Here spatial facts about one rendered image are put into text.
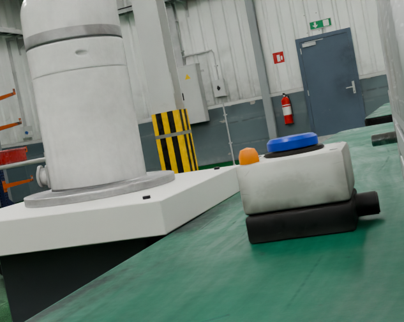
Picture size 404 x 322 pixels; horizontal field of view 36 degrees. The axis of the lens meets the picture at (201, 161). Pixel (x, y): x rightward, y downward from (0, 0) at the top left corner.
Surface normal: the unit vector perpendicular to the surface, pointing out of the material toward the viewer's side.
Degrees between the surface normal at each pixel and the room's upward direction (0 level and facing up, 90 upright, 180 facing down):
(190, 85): 90
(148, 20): 90
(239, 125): 90
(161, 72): 90
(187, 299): 0
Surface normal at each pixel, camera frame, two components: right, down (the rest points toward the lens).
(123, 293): -0.18, -0.98
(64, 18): 0.10, 0.03
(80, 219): -0.33, 0.11
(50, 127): -0.63, 0.15
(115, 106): 0.70, -0.07
